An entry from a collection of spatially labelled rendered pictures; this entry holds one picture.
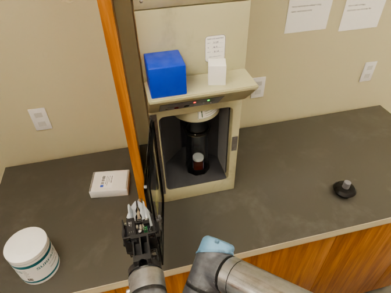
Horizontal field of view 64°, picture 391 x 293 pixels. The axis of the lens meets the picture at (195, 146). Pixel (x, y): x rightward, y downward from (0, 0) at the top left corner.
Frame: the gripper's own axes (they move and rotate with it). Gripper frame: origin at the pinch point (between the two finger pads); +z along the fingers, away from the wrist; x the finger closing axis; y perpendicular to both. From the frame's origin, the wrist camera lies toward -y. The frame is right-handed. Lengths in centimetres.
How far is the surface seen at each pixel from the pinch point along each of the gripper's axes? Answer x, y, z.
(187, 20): -21, 36, 30
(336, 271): -86, -82, 3
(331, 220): -71, -37, 5
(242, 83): -35.5, 19.9, 21.1
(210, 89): -25.4, 19.9, 20.2
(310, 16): -87, 18, 73
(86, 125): 20, -22, 73
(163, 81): -12.4, 25.0, 19.5
